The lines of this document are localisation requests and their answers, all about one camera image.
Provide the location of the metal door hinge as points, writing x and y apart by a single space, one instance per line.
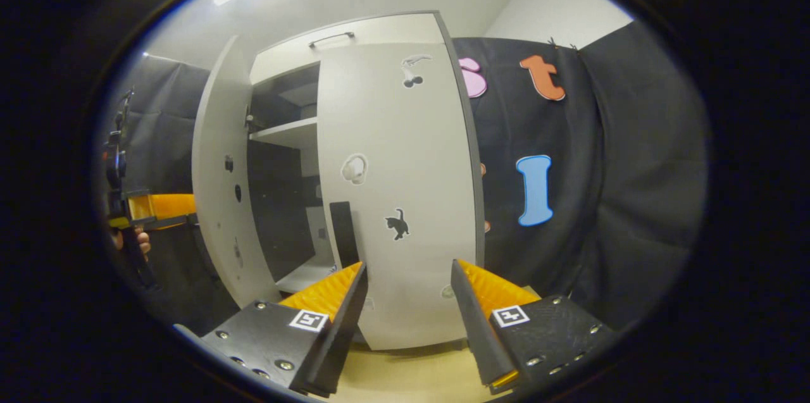
249 118

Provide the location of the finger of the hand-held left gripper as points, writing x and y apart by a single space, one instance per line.
180 221

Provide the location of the white cabinet shelf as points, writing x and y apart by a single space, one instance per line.
291 133

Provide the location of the white cabinet drawer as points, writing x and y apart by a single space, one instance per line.
380 30

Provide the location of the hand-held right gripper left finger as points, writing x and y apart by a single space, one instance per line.
345 327

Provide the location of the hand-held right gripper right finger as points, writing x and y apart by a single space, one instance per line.
474 333

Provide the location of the white cabinet door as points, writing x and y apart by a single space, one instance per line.
212 156
411 156

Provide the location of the white shoe cabinet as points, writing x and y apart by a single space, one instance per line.
278 213

